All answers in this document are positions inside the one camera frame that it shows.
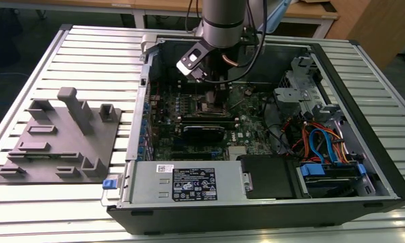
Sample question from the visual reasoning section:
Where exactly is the grey parts rack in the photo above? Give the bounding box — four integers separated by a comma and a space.
0, 87, 123, 183

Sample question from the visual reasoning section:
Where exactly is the black wire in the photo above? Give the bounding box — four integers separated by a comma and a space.
263, 100, 293, 155

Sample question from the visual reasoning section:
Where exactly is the black graphics card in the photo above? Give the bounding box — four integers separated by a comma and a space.
181, 124, 227, 145

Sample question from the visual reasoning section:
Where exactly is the black open PC case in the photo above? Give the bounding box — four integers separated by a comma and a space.
107, 34, 405, 235

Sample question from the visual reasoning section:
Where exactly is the hard disk in blue carrier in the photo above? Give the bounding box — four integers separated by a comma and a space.
299, 163, 368, 198

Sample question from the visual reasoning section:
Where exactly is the silver CPU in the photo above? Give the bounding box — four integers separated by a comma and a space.
205, 91, 224, 106

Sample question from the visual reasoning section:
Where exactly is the black drive bay cover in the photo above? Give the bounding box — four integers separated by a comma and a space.
239, 154, 303, 199

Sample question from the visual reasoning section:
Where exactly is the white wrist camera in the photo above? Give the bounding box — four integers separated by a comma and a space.
175, 42, 213, 76

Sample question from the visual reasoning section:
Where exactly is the metal disk bay cage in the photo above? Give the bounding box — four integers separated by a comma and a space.
273, 56, 347, 122

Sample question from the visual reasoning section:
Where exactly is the orange wire bundle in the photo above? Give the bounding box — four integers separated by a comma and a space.
301, 121, 351, 163

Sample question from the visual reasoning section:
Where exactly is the black RAM slot row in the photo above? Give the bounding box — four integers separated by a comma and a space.
181, 115, 240, 129
179, 78, 231, 95

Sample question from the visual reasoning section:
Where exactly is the black expansion slot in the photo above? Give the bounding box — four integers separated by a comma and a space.
171, 151, 224, 160

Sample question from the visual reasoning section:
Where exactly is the silver chipset heatsink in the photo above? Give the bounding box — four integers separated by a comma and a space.
228, 145, 249, 155

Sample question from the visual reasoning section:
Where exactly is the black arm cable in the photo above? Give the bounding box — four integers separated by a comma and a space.
185, 0, 269, 84

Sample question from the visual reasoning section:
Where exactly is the CPU socket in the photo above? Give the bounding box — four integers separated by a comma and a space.
195, 95, 236, 118

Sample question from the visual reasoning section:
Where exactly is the wooden desk white frame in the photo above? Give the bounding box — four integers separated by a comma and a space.
0, 0, 145, 28
135, 0, 341, 38

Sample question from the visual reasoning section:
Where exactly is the wooden cabinet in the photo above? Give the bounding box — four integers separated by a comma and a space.
325, 0, 405, 70

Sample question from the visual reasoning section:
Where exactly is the blue wire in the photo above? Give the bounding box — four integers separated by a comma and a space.
309, 128, 337, 164

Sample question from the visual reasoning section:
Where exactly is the silver power supply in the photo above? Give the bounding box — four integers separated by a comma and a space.
129, 160, 247, 203

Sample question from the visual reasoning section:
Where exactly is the green motherboard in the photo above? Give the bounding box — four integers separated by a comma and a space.
148, 82, 287, 161

